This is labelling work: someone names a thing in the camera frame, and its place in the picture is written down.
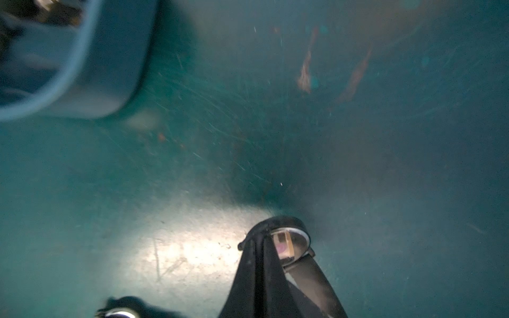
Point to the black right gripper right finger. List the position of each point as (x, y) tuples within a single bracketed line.
[(277, 297)]

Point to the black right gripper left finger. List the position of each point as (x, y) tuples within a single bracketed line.
[(247, 294)]

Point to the small black watch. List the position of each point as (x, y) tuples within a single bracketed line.
[(133, 307)]

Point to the blue plastic storage box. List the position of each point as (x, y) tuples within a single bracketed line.
[(86, 71)]

